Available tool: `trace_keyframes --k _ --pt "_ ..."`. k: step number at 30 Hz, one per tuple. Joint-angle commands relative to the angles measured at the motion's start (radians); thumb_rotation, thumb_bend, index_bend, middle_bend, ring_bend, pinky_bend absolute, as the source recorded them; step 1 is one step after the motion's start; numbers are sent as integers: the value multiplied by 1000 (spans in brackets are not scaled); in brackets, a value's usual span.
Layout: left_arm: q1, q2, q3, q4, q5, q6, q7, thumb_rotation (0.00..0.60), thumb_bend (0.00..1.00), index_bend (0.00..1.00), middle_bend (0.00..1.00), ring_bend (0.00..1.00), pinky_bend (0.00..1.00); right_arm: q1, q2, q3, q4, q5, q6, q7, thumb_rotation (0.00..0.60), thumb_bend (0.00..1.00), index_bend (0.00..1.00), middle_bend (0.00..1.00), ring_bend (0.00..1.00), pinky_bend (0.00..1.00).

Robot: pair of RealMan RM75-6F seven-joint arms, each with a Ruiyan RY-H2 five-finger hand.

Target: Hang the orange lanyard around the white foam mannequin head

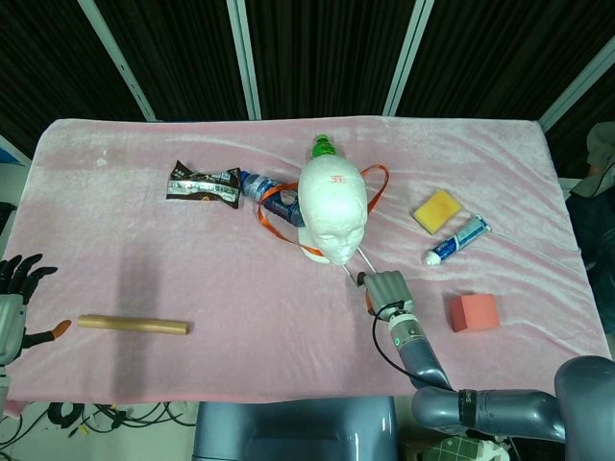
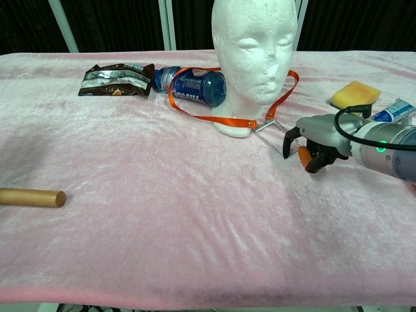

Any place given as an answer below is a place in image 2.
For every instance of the brown snack packet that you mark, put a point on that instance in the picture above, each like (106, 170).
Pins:
(113, 79)

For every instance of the white foam mannequin head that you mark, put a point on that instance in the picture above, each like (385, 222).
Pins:
(253, 48)

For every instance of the wooden cylinder rod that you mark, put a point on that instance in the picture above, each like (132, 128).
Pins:
(29, 197)

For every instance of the white blue toothpaste tube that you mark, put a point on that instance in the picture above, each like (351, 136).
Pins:
(395, 110)

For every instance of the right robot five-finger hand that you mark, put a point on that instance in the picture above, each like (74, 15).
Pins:
(321, 130)

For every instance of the grey metal frame pole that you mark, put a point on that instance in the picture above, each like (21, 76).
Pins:
(167, 24)
(301, 29)
(63, 26)

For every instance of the blue drink bottle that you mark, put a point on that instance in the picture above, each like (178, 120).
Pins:
(198, 86)

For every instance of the pink velvet table cloth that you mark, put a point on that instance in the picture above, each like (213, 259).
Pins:
(146, 211)

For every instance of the black pleated curtain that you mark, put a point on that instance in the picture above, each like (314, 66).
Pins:
(123, 22)

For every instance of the yellow sponge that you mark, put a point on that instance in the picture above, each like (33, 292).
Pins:
(356, 94)

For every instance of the clear silver-framed badge holder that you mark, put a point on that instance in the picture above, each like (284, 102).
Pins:
(269, 139)

